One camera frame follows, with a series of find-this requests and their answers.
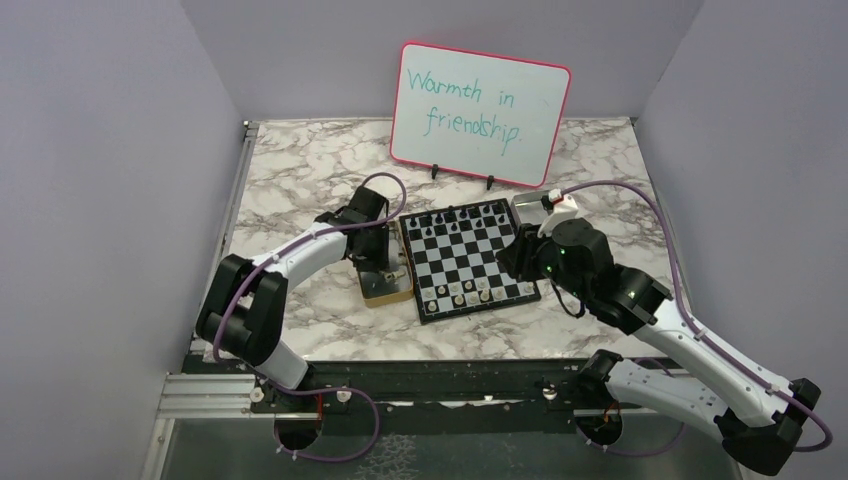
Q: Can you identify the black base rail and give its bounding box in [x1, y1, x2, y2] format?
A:
[182, 354, 690, 437]

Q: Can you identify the black and white chessboard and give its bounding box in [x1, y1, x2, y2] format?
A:
[398, 198, 541, 325]

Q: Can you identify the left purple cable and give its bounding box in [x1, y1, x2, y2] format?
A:
[210, 172, 409, 465]

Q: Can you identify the white board with pink frame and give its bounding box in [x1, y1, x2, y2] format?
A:
[389, 42, 572, 188]

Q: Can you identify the gold tin with white pieces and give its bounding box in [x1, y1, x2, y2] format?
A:
[357, 243, 414, 308]

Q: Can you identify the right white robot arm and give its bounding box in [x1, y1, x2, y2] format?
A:
[496, 219, 821, 476]

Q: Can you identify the aluminium frame rail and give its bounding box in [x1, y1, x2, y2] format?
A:
[142, 120, 319, 480]

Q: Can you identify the empty silver metal tin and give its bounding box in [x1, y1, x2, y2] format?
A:
[510, 191, 554, 230]

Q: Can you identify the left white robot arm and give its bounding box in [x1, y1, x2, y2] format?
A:
[195, 186, 389, 411]

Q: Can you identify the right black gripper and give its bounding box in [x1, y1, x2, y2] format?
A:
[496, 219, 591, 302]

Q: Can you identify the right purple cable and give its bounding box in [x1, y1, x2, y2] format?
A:
[559, 180, 835, 458]

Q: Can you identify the purple cable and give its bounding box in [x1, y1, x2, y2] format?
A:
[210, 172, 409, 465]
[559, 180, 835, 458]

